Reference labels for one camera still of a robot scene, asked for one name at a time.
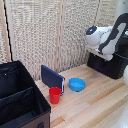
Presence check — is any black air fryer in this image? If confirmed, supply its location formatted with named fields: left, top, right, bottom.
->
left=87, top=29, right=128, bottom=80

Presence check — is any dark blue book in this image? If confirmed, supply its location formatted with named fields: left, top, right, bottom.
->
left=40, top=64, right=66, bottom=92

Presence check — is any red plastic cup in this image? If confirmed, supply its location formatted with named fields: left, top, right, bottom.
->
left=48, top=86, right=63, bottom=105

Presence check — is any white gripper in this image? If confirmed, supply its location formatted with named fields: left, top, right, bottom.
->
left=85, top=45, right=114, bottom=62

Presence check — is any woven bamboo screen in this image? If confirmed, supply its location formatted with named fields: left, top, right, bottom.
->
left=0, top=0, right=118, bottom=81

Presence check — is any black fabric storage box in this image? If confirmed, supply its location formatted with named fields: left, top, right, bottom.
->
left=0, top=60, right=52, bottom=128

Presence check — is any blue plastic bowl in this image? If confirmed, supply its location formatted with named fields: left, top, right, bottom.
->
left=68, top=77, right=87, bottom=93

